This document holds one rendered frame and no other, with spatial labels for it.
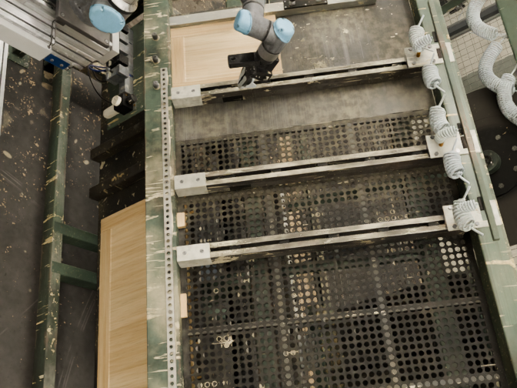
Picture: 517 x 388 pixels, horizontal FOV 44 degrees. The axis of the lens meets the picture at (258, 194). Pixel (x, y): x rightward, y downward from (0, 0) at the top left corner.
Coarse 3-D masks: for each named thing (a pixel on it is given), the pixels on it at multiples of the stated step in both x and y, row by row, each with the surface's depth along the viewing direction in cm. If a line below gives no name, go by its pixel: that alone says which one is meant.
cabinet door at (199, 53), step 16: (272, 16) 295; (176, 32) 296; (192, 32) 295; (208, 32) 294; (224, 32) 293; (240, 32) 292; (176, 48) 291; (192, 48) 291; (208, 48) 290; (224, 48) 289; (240, 48) 288; (256, 48) 288; (176, 64) 287; (192, 64) 287; (208, 64) 286; (224, 64) 285; (176, 80) 283; (192, 80) 283; (208, 80) 282; (224, 80) 281
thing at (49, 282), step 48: (48, 144) 319; (144, 144) 311; (48, 192) 305; (96, 192) 312; (144, 192) 299; (48, 240) 292; (192, 240) 269; (48, 288) 280; (48, 336) 272; (96, 336) 288; (240, 336) 293; (48, 384) 264; (96, 384) 278
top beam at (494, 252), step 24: (432, 24) 274; (456, 72) 262; (456, 120) 252; (480, 168) 242; (480, 240) 229; (504, 240) 228; (480, 264) 231; (504, 264) 224; (504, 288) 221; (504, 312) 217; (504, 336) 214; (504, 360) 217
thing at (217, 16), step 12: (336, 0) 293; (348, 0) 292; (360, 0) 292; (372, 0) 292; (204, 12) 297; (216, 12) 296; (228, 12) 295; (264, 12) 293; (276, 12) 294; (288, 12) 295; (300, 12) 295; (180, 24) 295; (192, 24) 296
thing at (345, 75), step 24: (408, 48) 268; (432, 48) 267; (312, 72) 272; (336, 72) 273; (360, 72) 270; (384, 72) 270; (408, 72) 271; (192, 96) 272; (216, 96) 274; (240, 96) 275; (264, 96) 277
